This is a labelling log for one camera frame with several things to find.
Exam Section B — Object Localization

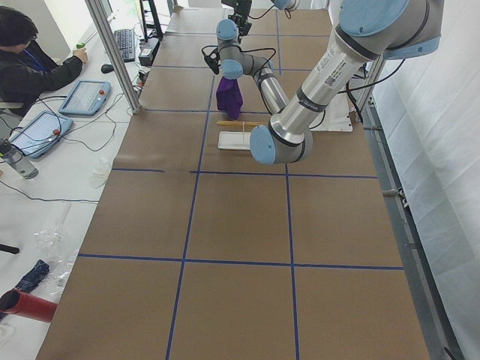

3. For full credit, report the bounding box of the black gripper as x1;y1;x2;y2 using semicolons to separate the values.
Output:
227;0;252;26

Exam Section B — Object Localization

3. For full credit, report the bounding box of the purple towel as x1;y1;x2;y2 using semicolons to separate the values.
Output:
216;77;244;120

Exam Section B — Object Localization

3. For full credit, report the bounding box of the left wooden rack rod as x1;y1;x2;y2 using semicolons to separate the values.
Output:
216;121;264;128

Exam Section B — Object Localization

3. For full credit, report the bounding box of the white rack base tray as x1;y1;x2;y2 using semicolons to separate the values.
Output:
217;131;251;151

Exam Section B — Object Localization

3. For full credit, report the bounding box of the black keyboard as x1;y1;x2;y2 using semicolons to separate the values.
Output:
113;28;136;62

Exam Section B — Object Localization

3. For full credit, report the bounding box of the black computer mouse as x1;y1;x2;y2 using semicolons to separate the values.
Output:
100;64;114;74

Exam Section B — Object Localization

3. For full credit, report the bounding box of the far blue teach pendant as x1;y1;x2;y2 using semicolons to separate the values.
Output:
58;80;112;117

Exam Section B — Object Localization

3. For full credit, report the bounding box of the blue teach pendant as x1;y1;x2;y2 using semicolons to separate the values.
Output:
58;80;112;117
10;111;74;158

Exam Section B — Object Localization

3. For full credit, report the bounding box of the white crumpled tissue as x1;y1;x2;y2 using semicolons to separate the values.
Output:
89;157;113;189

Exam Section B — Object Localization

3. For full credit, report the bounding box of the seated person in black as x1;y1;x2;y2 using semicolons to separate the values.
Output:
1;6;88;116

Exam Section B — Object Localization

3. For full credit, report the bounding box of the near blue teach pendant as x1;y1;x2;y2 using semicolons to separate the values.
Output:
10;111;74;158

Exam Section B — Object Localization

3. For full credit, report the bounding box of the clear water bottle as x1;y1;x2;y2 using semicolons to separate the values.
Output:
0;139;38;179

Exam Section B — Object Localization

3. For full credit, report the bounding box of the clear plastic wrap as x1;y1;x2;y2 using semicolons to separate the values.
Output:
34;202;80;302

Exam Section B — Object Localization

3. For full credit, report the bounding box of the plaid folded cloth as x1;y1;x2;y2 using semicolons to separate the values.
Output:
15;259;50;293

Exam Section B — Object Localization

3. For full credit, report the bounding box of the red cylinder tube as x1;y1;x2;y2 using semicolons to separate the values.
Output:
1;289;57;323

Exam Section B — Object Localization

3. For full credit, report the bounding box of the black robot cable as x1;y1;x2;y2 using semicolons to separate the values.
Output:
239;46;277;71

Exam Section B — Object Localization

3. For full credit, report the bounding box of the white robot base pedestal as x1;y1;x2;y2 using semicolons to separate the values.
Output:
309;94;353;132

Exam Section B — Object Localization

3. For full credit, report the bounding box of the aluminium frame column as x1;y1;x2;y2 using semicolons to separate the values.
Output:
85;0;141;114

